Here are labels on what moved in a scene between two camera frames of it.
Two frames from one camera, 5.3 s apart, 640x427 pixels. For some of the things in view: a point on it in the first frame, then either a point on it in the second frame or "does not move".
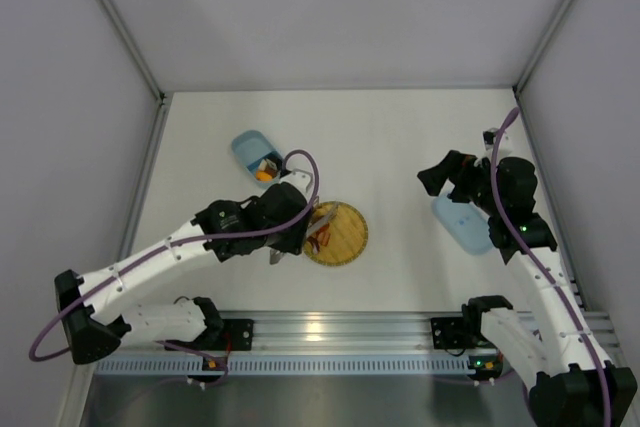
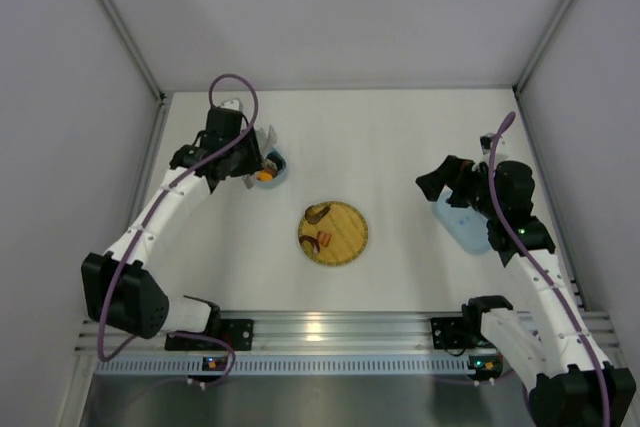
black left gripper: x=298 y=235 → x=252 y=159
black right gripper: x=459 y=181 does not move
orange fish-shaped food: x=263 y=176 does not move
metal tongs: x=276 y=254 → x=266 y=140
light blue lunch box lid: x=464 y=223 does not move
